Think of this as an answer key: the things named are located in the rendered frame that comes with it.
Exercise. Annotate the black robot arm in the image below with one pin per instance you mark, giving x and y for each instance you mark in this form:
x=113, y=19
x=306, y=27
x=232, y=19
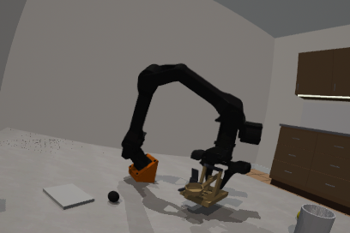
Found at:
x=229, y=107

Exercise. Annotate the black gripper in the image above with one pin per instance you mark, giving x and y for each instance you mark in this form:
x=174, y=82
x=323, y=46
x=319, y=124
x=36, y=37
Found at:
x=241, y=167

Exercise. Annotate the black ball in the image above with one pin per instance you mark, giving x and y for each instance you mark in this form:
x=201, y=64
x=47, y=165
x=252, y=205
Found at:
x=113, y=196

